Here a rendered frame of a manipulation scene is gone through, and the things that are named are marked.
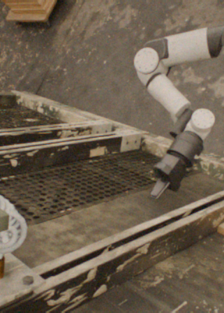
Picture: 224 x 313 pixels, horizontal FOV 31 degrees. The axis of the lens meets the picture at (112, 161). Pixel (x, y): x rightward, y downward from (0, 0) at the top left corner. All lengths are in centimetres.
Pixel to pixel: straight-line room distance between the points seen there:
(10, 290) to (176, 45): 90
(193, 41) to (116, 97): 198
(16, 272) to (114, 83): 275
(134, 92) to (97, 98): 34
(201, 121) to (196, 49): 22
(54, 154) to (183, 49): 54
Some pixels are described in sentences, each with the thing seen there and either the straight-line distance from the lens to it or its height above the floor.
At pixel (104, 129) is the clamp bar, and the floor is 95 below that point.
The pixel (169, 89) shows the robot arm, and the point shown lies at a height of 130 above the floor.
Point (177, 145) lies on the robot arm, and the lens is 117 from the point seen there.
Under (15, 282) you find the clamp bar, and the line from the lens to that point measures 62.
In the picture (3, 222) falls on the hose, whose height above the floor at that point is 194.
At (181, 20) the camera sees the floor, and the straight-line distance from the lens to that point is 337.
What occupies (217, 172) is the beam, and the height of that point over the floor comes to 89.
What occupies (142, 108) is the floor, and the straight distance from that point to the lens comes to 301.
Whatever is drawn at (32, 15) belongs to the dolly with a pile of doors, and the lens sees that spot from 432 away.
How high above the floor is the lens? 225
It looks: 51 degrees down
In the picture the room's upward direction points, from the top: 50 degrees counter-clockwise
